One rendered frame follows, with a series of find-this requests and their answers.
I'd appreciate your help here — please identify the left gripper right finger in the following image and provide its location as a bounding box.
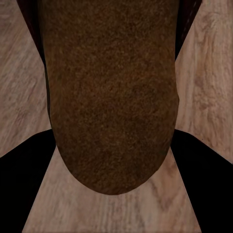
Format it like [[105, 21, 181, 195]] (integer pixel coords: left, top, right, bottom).
[[170, 129, 233, 233]]

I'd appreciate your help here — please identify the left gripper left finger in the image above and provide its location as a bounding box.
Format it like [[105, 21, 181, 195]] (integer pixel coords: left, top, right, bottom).
[[0, 129, 56, 233]]

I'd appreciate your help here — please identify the sandal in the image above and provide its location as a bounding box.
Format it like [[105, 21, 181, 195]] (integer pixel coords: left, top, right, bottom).
[[17, 0, 203, 195]]

